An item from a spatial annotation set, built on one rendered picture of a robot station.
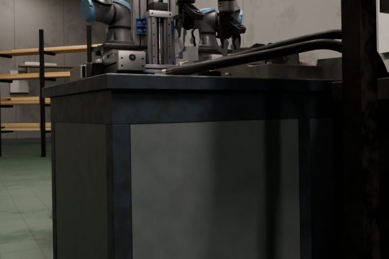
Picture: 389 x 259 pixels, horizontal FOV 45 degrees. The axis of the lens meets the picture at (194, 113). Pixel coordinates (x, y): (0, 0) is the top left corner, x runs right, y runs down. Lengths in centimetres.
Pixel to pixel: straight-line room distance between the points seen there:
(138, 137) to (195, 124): 18
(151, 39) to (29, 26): 1018
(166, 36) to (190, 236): 148
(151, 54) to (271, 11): 353
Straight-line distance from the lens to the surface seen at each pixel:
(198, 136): 132
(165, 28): 261
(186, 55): 183
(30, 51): 831
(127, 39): 239
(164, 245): 131
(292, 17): 559
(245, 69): 172
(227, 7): 209
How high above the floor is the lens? 70
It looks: level
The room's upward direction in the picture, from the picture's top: 1 degrees counter-clockwise
